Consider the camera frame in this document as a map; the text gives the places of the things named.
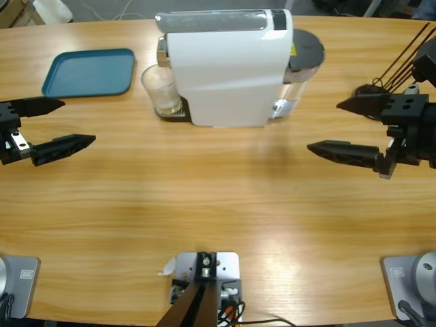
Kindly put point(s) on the bystander in blue jeans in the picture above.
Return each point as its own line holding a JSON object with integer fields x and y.
{"x": 427, "y": 10}

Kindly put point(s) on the clear water tank dark lid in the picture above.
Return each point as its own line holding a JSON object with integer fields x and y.
{"x": 306, "y": 47}

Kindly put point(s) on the cardboard box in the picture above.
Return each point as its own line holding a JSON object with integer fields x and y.
{"x": 13, "y": 13}

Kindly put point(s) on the black capsule stand with rods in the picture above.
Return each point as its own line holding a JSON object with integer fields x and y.
{"x": 395, "y": 73}

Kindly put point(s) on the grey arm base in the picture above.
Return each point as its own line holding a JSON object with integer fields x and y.
{"x": 20, "y": 286}
{"x": 405, "y": 286}

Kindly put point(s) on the clear glass cup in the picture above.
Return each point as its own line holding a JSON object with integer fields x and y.
{"x": 160, "y": 85}

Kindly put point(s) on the teal plastic tray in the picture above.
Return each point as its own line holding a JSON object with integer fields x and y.
{"x": 88, "y": 73}

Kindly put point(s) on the metal drip tray grate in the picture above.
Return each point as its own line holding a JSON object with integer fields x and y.
{"x": 184, "y": 114}

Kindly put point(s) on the white plastic bag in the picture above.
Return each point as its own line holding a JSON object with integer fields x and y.
{"x": 51, "y": 10}

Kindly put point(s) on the white capsule coffee machine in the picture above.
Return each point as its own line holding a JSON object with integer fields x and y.
{"x": 221, "y": 68}

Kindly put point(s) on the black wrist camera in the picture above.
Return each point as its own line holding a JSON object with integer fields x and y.
{"x": 425, "y": 64}

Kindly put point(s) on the grey coffee machine lid lever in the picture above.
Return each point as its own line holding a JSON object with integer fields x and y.
{"x": 211, "y": 22}

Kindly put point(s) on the white mounting block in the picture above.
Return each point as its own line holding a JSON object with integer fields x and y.
{"x": 226, "y": 269}

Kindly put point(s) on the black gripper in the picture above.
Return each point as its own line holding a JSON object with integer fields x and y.
{"x": 8, "y": 146}
{"x": 417, "y": 139}

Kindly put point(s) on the dark camera post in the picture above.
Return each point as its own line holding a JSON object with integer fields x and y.
{"x": 197, "y": 306}

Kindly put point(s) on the white tape tab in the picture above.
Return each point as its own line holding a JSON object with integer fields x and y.
{"x": 168, "y": 267}

